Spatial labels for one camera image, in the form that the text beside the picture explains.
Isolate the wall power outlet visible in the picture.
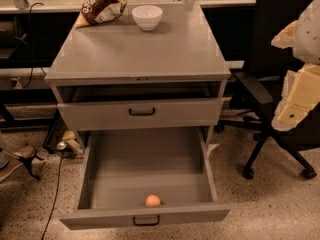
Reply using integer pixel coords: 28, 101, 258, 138
11, 79, 20, 89

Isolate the black office chair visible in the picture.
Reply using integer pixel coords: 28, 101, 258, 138
214, 0, 320, 179

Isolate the small silver round object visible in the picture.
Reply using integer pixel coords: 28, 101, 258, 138
57, 141, 67, 151

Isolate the tan shoe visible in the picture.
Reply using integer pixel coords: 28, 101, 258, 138
0, 145, 37, 184

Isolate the orange fruit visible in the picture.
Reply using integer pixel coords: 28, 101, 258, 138
145, 195, 161, 207

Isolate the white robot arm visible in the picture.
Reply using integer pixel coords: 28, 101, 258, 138
271, 0, 320, 131

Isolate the grey drawer cabinet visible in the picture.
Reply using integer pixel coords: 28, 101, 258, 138
44, 2, 232, 145

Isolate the black floor cable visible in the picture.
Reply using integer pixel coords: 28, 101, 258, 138
40, 153, 65, 240

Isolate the upper grey drawer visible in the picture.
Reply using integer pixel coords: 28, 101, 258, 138
58, 98, 222, 131

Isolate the white bowl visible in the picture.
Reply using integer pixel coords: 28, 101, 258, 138
132, 5, 163, 31

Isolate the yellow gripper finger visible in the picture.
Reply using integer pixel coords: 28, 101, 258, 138
271, 21, 296, 49
271, 64, 320, 131

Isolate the open lower grey drawer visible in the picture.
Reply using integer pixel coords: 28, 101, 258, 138
60, 127, 229, 230

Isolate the brown chip bag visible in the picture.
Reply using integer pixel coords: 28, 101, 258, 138
74, 0, 127, 28

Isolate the black hanging cable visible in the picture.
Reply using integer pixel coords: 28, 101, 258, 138
14, 2, 48, 89

